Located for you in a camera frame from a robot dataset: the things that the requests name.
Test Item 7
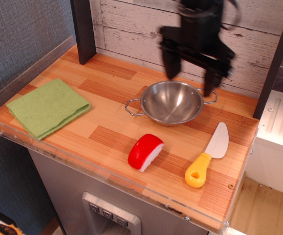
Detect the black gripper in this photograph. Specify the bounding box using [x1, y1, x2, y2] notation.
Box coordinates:
[159, 18, 235, 97]

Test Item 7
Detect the steel pot with handles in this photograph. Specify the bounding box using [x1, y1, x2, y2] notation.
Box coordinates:
[125, 81, 218, 126]

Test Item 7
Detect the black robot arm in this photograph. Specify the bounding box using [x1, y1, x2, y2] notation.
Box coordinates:
[159, 0, 235, 96]

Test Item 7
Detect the red white toy sushi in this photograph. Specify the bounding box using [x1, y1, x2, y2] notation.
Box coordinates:
[128, 134, 164, 172]

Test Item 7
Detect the white toy sink unit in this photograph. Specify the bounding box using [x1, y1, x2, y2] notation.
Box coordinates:
[245, 91, 283, 192]

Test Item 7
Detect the green folded cloth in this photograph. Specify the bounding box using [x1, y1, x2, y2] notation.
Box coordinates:
[6, 79, 90, 140]

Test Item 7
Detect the grey toy fridge cabinet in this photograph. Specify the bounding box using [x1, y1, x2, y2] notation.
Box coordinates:
[29, 150, 208, 235]

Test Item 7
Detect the silver dispenser panel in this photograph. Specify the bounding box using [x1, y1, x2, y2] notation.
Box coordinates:
[82, 192, 142, 235]

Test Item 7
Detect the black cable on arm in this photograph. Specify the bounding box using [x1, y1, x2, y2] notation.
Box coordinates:
[220, 0, 242, 31]

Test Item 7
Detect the yellow handled toy knife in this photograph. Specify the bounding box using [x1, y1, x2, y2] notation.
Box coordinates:
[185, 122, 229, 188]

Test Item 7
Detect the dark right post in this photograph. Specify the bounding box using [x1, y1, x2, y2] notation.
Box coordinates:
[253, 32, 283, 119]

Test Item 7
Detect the dark post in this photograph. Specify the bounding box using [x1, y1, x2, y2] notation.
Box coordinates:
[253, 32, 283, 119]
[70, 0, 96, 65]

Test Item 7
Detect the dark left post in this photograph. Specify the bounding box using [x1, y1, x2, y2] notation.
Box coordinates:
[70, 0, 96, 65]

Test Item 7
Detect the clear acrylic guard rail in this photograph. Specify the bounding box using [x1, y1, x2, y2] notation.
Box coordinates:
[0, 38, 258, 234]

